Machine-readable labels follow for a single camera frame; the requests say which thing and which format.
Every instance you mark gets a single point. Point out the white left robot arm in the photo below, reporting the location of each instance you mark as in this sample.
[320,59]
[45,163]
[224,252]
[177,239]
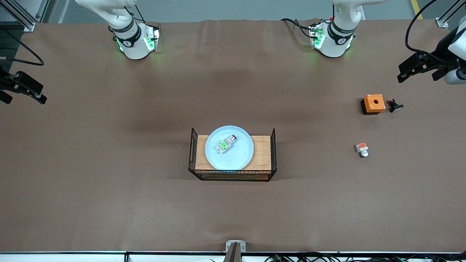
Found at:
[333,43]

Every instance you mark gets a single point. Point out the wooden board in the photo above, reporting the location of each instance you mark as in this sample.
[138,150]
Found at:
[262,153]

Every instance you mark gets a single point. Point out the light blue round plate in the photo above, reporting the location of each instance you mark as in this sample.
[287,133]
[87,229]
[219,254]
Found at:
[236,158]

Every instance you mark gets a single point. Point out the orange button box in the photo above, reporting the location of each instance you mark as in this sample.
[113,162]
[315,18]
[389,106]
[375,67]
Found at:
[374,103]

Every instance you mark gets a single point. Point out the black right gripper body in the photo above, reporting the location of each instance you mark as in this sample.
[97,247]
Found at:
[4,79]

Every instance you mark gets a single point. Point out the aluminium frame profile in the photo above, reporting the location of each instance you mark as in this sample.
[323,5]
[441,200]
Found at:
[22,18]
[442,22]

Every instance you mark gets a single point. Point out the orange white contact block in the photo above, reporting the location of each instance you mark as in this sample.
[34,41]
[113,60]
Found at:
[362,149]

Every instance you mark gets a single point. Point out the black push button head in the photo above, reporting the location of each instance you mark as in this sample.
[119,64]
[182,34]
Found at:
[395,106]

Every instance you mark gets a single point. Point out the white table edge rail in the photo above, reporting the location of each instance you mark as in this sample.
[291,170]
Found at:
[72,256]

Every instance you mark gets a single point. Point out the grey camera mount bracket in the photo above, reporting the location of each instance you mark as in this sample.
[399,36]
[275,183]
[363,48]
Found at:
[235,249]

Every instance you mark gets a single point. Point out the brown table cover sheet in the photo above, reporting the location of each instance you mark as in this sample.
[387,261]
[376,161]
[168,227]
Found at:
[109,182]

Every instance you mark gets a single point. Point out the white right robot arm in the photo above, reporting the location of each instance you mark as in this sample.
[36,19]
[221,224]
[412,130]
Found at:
[134,47]

